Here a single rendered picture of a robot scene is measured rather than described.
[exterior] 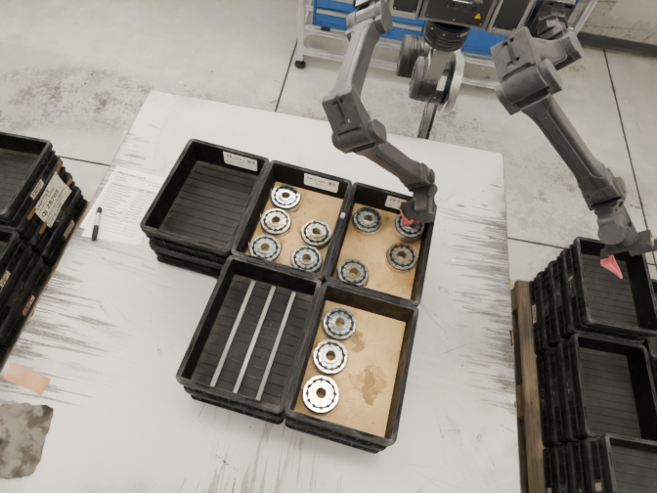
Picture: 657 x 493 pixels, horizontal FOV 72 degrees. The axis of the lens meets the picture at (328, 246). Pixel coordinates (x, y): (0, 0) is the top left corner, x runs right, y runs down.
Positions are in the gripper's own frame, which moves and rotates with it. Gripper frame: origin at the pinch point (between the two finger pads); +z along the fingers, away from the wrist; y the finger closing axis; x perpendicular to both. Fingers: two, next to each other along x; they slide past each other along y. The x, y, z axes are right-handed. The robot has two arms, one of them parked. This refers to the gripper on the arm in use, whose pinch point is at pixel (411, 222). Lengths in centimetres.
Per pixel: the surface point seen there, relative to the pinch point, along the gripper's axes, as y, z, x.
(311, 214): -28.8, 7.7, 17.9
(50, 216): -125, 59, 84
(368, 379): -35, 7, -42
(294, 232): -36.9, 7.9, 13.0
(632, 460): 51, 37, -97
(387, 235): -6.7, 6.6, 0.9
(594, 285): 85, 37, -37
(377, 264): -15.1, 6.7, -8.4
